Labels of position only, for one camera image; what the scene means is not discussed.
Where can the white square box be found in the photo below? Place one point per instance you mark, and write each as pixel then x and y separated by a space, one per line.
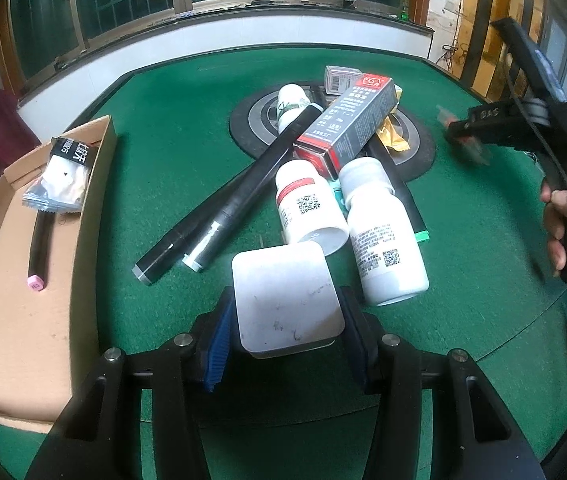
pixel 288 300

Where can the black marker with green cap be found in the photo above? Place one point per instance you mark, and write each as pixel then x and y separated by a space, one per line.
pixel 408 200

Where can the white bottle with green print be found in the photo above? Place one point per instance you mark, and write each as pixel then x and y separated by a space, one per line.
pixel 291 105

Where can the large white bottle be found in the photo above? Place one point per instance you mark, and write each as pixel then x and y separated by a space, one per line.
pixel 388 260

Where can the black marker with pink cap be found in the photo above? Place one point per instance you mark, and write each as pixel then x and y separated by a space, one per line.
pixel 38 250

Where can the white bottle with red label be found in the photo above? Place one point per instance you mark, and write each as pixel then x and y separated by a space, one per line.
pixel 308 210

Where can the grey and red carton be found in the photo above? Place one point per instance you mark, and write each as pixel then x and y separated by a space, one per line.
pixel 353 120

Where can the wooden partition panel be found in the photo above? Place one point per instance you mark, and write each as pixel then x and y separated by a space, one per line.
pixel 483 35

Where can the black tube with grey end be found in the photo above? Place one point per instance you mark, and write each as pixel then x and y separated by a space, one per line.
pixel 198 222

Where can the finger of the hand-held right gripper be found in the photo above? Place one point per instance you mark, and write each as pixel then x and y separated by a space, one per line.
pixel 458 130

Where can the yellow packet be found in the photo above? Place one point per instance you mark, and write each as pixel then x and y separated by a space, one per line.
pixel 393 137

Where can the brown cardboard box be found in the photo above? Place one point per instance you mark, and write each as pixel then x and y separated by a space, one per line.
pixel 18 340

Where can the round table centre disc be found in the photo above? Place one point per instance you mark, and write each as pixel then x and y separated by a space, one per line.
pixel 256 120

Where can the red clear packet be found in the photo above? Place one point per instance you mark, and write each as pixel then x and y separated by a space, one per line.
pixel 442 114

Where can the black tube with white end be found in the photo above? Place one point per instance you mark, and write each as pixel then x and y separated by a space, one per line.
pixel 216 236

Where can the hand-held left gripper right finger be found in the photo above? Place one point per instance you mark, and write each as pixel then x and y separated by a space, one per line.
pixel 358 350

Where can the teal packet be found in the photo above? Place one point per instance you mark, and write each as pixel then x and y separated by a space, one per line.
pixel 337 195

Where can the small white and grey box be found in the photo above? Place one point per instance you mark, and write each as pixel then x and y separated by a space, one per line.
pixel 338 79

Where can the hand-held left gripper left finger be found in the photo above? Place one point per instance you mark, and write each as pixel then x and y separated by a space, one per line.
pixel 218 345

